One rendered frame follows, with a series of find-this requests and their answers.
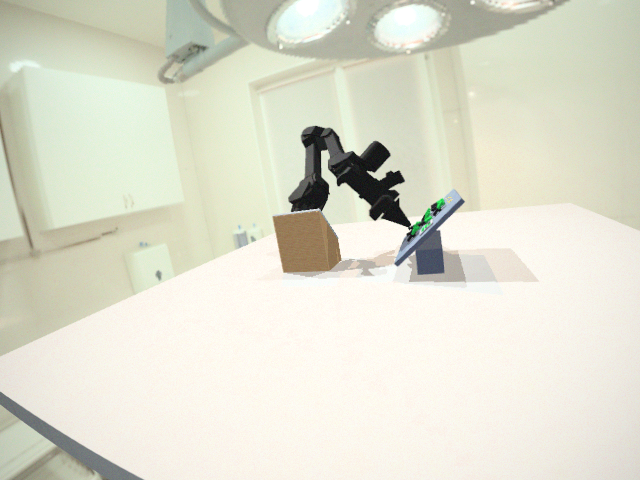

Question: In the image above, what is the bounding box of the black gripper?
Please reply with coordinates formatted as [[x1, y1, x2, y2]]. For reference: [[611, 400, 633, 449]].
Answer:
[[357, 176, 411, 228]]

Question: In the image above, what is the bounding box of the light blue switch panel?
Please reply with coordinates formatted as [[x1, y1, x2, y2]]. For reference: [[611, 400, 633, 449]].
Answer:
[[394, 189, 465, 275]]

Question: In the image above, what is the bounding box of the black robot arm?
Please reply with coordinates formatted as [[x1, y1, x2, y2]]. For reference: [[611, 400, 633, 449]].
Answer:
[[288, 126, 405, 212]]

